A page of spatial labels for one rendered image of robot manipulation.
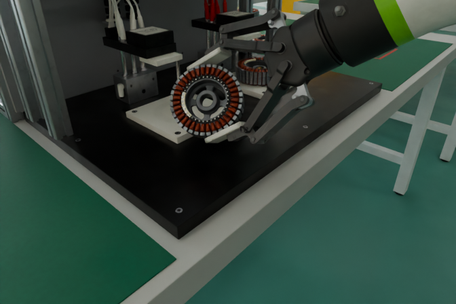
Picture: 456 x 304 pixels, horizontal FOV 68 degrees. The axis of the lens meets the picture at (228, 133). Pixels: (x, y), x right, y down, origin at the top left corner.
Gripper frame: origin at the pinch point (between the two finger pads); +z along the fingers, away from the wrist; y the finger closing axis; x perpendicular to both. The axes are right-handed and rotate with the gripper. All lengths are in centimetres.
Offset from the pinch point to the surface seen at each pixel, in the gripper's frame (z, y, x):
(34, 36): 14.8, 14.4, 17.7
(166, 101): 16.2, 7.5, -7.3
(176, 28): 21.1, 32.1, -22.3
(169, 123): 11.3, 0.5, -1.9
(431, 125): -12, 1, -177
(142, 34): 9.4, 16.3, 1.7
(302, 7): 26, 91, -153
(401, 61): -19, 13, -73
